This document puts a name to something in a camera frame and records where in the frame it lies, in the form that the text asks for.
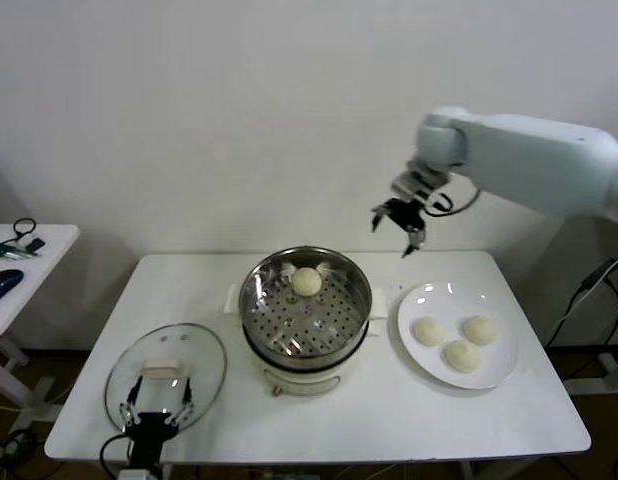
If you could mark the white round plate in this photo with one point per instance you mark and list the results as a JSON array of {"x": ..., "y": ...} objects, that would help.
[{"x": 424, "y": 300}]

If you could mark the small black device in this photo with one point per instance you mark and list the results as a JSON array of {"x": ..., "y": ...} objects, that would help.
[{"x": 36, "y": 245}]

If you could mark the blue computer mouse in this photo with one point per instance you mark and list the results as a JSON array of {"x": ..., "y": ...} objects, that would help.
[{"x": 4, "y": 284}]

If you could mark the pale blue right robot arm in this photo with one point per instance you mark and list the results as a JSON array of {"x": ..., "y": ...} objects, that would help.
[{"x": 529, "y": 160}]

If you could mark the black power adapter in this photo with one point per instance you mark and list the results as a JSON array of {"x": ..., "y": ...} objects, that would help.
[{"x": 596, "y": 275}]

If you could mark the white electric cooker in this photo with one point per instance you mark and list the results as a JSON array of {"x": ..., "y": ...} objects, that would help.
[{"x": 299, "y": 382}]

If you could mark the white steamed baozi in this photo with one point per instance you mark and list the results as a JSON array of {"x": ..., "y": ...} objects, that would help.
[
  {"x": 461, "y": 356},
  {"x": 429, "y": 332},
  {"x": 306, "y": 281},
  {"x": 480, "y": 330}
]

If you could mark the stainless steel steamer basket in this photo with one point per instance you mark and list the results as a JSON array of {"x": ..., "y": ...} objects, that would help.
[{"x": 269, "y": 272}]

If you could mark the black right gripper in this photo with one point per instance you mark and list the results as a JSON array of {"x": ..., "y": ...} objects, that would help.
[{"x": 406, "y": 212}]

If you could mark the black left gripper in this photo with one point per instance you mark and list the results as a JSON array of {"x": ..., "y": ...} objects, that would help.
[{"x": 150, "y": 435}]

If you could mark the white side table with mouse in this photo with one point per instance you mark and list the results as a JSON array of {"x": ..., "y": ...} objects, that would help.
[{"x": 49, "y": 260}]

